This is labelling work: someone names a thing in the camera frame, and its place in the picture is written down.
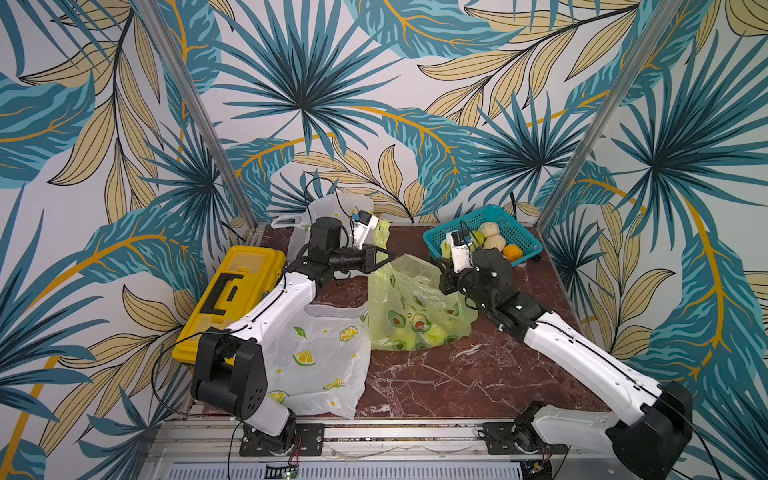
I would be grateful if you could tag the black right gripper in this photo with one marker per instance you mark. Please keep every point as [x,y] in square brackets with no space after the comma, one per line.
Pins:
[450,282]

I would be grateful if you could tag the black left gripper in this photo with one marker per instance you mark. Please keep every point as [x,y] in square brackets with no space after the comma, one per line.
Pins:
[370,264]

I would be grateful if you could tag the green avocado plastic bag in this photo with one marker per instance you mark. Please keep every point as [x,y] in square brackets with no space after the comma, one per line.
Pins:
[408,312]

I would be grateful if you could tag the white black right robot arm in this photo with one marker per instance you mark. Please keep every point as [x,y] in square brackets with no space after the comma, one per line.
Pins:
[647,425]

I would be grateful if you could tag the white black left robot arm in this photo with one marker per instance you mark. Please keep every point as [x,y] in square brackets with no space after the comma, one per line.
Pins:
[230,371]

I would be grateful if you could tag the orange pear right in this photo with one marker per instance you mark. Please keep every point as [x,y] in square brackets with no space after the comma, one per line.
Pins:
[512,252]

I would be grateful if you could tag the teal plastic basket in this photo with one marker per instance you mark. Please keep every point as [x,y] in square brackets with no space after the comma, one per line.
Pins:
[510,229]

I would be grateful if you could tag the white lemon plastic bag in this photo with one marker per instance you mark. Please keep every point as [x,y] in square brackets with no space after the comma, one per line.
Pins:
[319,363]

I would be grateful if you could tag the yellow tool box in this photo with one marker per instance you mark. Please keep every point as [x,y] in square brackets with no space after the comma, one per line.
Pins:
[242,280]

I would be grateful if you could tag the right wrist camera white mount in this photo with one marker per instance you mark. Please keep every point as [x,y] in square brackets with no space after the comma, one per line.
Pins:
[461,249]

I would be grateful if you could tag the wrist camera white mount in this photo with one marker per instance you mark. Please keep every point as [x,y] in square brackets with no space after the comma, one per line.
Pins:
[461,249]
[363,223]

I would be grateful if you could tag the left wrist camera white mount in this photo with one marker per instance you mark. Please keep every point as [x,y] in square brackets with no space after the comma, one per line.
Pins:
[363,223]

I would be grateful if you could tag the aluminium left frame post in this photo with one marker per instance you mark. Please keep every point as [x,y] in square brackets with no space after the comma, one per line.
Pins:
[159,32]

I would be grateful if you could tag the aluminium frame post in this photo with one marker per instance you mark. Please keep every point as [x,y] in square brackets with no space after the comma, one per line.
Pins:
[647,41]
[159,32]

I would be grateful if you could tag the aluminium right frame post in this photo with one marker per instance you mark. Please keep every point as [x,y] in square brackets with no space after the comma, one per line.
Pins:
[647,41]

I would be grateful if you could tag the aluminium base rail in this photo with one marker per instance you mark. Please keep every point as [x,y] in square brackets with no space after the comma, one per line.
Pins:
[364,449]

